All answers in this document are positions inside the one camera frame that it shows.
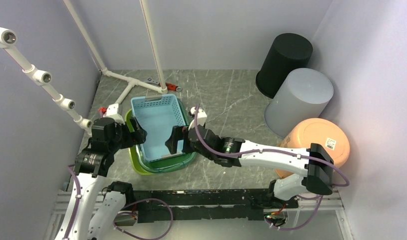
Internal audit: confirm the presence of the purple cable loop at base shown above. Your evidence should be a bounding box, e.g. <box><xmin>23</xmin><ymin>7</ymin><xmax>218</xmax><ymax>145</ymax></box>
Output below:
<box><xmin>112</xmin><ymin>198</ymin><xmax>175</xmax><ymax>240</ymax></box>

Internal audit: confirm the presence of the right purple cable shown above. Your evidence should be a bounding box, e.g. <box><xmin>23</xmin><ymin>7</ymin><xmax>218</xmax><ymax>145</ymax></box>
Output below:
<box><xmin>194</xmin><ymin>105</ymin><xmax>351</xmax><ymax>188</ymax></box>

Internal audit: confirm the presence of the orange plastic bucket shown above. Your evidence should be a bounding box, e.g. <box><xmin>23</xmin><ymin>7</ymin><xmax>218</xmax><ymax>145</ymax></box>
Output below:
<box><xmin>277</xmin><ymin>118</ymin><xmax>350</xmax><ymax>168</ymax></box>

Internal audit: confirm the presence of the white pvc pipe frame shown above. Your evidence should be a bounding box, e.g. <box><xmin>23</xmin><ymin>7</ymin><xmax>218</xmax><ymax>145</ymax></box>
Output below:
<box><xmin>0</xmin><ymin>0</ymin><xmax>168</xmax><ymax>136</ymax></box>

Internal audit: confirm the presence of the grey plastic bucket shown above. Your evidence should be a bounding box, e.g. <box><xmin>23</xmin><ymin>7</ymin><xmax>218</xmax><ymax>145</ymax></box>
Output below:
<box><xmin>264</xmin><ymin>68</ymin><xmax>334</xmax><ymax>138</ymax></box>

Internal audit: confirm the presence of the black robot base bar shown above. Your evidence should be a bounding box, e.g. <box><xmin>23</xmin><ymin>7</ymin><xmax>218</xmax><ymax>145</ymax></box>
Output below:
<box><xmin>102</xmin><ymin>181</ymin><xmax>299</xmax><ymax>223</ymax></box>

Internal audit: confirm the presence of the black plastic bucket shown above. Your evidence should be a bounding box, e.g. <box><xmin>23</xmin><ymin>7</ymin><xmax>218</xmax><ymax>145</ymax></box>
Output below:
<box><xmin>255</xmin><ymin>32</ymin><xmax>313</xmax><ymax>99</ymax></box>

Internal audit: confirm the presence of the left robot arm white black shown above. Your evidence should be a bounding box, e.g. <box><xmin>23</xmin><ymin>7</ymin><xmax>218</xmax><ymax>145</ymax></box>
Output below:
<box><xmin>55</xmin><ymin>116</ymin><xmax>147</xmax><ymax>240</ymax></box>

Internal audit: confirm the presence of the light blue plastic basket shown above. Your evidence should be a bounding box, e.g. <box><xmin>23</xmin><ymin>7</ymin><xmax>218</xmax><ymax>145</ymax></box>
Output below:
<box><xmin>130</xmin><ymin>93</ymin><xmax>187</xmax><ymax>162</ymax></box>

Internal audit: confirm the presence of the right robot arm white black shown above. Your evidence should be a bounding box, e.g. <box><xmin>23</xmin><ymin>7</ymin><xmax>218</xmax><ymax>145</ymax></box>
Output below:
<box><xmin>165</xmin><ymin>125</ymin><xmax>334</xmax><ymax>208</ymax></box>

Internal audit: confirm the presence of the aluminium rail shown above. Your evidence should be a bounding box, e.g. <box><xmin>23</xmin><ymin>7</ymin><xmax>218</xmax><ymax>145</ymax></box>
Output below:
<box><xmin>52</xmin><ymin>190</ymin><xmax>344</xmax><ymax>215</ymax></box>

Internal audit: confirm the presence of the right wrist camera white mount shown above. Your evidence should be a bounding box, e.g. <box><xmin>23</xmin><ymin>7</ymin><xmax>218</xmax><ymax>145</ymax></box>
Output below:
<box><xmin>188</xmin><ymin>106</ymin><xmax>208</xmax><ymax>131</ymax></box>

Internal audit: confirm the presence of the dark green plastic basket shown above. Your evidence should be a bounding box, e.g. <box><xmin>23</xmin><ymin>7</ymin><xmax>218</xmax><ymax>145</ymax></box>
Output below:
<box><xmin>125</xmin><ymin>99</ymin><xmax>196</xmax><ymax>174</ymax></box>

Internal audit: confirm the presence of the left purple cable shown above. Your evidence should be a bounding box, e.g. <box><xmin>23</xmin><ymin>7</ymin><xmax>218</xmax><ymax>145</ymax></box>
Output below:
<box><xmin>62</xmin><ymin>164</ymin><xmax>82</xmax><ymax>240</ymax></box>

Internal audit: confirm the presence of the small red clip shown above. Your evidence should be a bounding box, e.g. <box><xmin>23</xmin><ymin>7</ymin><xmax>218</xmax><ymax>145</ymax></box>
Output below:
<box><xmin>165</xmin><ymin>82</ymin><xmax>183</xmax><ymax>92</ymax></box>

